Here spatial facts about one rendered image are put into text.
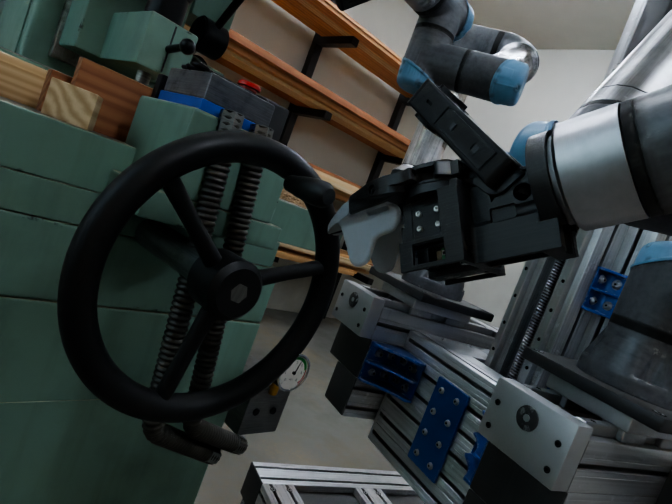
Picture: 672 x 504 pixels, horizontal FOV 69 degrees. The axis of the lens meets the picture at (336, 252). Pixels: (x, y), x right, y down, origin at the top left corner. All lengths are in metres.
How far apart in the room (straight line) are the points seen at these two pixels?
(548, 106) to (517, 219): 3.94
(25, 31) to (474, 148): 0.73
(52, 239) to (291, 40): 3.17
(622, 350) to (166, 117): 0.68
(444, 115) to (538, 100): 3.96
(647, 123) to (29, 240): 0.54
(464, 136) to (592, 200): 0.10
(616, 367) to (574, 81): 3.60
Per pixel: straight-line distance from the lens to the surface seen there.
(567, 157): 0.34
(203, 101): 0.54
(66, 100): 0.59
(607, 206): 0.34
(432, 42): 0.96
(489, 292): 4.02
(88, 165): 0.59
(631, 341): 0.84
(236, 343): 0.77
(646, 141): 0.33
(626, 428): 0.80
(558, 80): 4.36
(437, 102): 0.41
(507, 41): 1.30
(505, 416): 0.76
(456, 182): 0.36
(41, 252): 0.60
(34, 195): 0.59
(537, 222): 0.35
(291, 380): 0.78
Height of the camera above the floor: 0.91
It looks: 4 degrees down
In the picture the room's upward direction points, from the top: 21 degrees clockwise
